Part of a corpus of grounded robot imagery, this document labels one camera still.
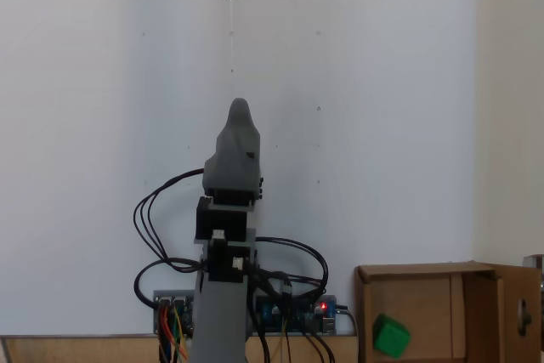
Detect grey teardrop gripper finger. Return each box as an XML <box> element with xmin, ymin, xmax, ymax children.
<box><xmin>202</xmin><ymin>97</ymin><xmax>264</xmax><ymax>203</ymax></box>

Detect green dice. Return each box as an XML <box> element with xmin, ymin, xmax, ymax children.
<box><xmin>372</xmin><ymin>312</ymin><xmax>412</xmax><ymax>360</ymax></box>

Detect grey board mounting plate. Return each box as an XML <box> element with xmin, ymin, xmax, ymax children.
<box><xmin>152</xmin><ymin>289</ymin><xmax>340</xmax><ymax>337</ymax></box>

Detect small circuit board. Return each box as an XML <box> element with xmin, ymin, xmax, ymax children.
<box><xmin>154</xmin><ymin>293</ymin><xmax>195</xmax><ymax>334</ymax></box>

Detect blue circuit board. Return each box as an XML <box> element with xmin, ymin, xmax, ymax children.
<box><xmin>256</xmin><ymin>294</ymin><xmax>339</xmax><ymax>335</ymax></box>

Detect brown cardboard box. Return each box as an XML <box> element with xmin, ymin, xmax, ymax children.
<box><xmin>354</xmin><ymin>260</ymin><xmax>544</xmax><ymax>363</ymax></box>

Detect black three-wire servo cable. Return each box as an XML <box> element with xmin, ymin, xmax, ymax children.
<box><xmin>254</xmin><ymin>235</ymin><xmax>331</xmax><ymax>297</ymax></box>
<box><xmin>133</xmin><ymin>168</ymin><xmax>206</xmax><ymax>274</ymax></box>
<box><xmin>254</xmin><ymin>267</ymin><xmax>295</xmax><ymax>297</ymax></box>

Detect thick black cable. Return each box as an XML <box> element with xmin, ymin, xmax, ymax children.
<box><xmin>133</xmin><ymin>259</ymin><xmax>201</xmax><ymax>309</ymax></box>

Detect long yellow wire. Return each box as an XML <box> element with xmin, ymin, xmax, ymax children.
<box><xmin>276</xmin><ymin>305</ymin><xmax>291</xmax><ymax>363</ymax></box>

